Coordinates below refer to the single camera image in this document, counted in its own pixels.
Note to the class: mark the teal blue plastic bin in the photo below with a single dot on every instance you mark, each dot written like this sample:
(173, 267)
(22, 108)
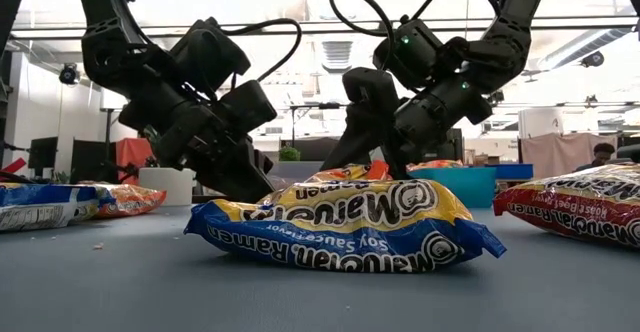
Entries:
(460, 187)

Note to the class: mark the snake plant in white pot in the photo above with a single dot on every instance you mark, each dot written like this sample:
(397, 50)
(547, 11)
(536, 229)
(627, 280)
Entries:
(165, 187)

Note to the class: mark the black aluminium table frame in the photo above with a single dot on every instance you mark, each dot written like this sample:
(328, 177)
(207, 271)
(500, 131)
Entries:
(202, 198)

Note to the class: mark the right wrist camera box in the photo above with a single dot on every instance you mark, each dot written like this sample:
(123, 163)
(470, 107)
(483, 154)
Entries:
(415, 52)

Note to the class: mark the beige hanging cloth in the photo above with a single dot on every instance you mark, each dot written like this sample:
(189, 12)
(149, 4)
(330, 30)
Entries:
(555, 154)

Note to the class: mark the large dark monitor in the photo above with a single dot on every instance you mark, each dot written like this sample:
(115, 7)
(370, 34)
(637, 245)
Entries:
(92, 159)

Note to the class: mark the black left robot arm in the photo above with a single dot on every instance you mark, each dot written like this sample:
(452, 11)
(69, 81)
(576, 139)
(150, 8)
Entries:
(105, 2)

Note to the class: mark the small green background plant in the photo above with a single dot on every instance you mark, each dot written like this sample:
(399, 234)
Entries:
(289, 154)

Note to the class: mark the red flat object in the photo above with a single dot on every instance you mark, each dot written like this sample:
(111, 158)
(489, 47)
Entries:
(14, 166)

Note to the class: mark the person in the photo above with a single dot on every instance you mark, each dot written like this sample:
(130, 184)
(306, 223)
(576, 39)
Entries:
(602, 154)

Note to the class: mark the orange Maruchan ramen packet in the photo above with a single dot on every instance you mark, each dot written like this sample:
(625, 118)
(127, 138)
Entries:
(437, 164)
(350, 173)
(132, 199)

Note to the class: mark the grey translucent plastic bin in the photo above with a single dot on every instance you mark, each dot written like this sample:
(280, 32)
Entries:
(290, 172)

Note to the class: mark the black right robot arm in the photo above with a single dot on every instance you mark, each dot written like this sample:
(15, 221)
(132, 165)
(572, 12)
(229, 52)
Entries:
(515, 12)

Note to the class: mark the orange-red cloth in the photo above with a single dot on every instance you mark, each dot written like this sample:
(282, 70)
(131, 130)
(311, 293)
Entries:
(132, 154)

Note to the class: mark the dark office chair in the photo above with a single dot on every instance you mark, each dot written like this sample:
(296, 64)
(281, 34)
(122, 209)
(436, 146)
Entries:
(630, 153)

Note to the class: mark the red Maruchan ramen packet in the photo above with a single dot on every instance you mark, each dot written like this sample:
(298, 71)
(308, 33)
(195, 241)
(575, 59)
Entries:
(575, 207)

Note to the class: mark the black ceiling spotlight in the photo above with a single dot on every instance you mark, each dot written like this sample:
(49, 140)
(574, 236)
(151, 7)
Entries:
(68, 74)
(593, 59)

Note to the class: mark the blue-grey table mat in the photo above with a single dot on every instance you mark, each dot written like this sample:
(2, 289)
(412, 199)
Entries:
(150, 282)

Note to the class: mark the overhead beam with light strips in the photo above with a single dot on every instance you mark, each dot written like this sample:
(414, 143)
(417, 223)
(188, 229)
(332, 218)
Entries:
(320, 27)

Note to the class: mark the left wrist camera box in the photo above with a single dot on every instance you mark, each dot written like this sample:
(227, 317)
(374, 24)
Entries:
(210, 54)

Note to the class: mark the white pillar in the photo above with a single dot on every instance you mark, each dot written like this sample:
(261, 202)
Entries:
(540, 122)

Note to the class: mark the blue crate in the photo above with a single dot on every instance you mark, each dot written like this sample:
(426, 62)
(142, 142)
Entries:
(515, 171)

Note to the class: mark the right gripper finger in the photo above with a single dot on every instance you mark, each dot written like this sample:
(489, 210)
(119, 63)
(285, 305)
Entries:
(370, 102)
(402, 171)

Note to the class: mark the small dark monitor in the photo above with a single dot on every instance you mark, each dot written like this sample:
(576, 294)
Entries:
(42, 152)

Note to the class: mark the white crumb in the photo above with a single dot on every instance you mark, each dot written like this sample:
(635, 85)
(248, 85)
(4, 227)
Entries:
(98, 246)

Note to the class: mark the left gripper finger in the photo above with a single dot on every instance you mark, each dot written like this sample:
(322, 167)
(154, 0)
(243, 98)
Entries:
(265, 162)
(245, 172)

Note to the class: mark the background black metal frame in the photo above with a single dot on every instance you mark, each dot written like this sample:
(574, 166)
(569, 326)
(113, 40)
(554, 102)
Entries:
(327, 105)

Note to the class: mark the blue Maruchan ramen packet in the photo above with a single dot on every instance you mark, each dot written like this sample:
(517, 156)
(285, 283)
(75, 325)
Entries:
(40, 197)
(350, 242)

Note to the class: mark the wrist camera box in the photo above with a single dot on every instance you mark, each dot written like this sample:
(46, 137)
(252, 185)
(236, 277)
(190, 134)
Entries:
(415, 52)
(210, 54)

